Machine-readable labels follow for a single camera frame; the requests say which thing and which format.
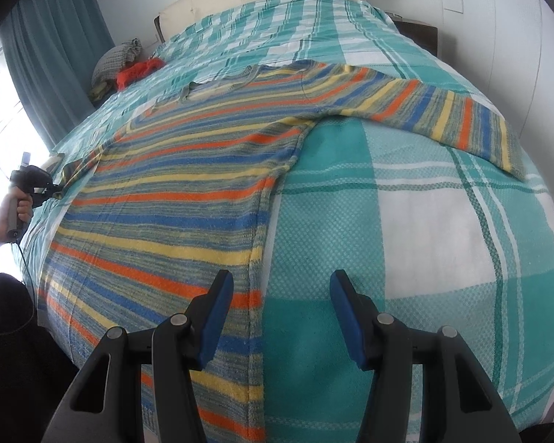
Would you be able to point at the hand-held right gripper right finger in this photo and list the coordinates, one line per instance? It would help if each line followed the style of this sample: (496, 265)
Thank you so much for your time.
(346, 323)

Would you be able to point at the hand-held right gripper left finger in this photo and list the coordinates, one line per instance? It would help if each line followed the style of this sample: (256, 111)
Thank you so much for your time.
(214, 327)

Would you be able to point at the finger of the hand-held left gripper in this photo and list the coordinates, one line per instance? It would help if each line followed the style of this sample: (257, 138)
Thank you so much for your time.
(53, 188)
(41, 200)

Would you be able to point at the striped towel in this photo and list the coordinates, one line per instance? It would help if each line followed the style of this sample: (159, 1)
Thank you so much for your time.
(166, 203)

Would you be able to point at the grey patterned clothes pile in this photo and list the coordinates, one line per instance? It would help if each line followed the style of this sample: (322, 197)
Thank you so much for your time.
(113, 60)

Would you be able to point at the person's left hand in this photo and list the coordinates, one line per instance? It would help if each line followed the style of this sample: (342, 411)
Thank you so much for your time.
(2, 224)

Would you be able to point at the bed with teal plaid cover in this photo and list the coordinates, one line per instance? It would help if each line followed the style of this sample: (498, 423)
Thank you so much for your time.
(397, 240)

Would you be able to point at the yellow-green cloth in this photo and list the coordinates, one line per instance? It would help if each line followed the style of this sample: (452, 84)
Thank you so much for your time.
(99, 91)

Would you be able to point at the teal curtain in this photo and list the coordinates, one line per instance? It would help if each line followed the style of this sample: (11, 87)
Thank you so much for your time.
(51, 46)

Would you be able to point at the red garment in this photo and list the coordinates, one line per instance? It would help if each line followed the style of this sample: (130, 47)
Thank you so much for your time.
(136, 71)

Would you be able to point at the person's dark pants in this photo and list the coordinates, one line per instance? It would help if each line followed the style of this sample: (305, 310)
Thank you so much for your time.
(9, 355)

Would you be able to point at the dark nightstand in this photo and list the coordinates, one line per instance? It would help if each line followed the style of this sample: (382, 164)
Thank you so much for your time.
(420, 34)

